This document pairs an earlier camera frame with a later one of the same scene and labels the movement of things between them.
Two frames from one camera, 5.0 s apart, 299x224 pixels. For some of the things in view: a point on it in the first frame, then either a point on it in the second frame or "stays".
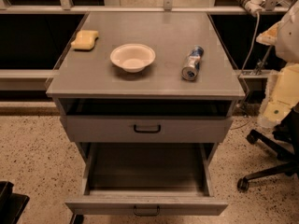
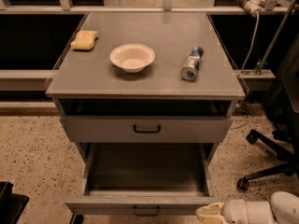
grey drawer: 149,179 stays
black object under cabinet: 78,218 stays
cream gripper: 290,37 to 234,211
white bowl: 133,57 stays
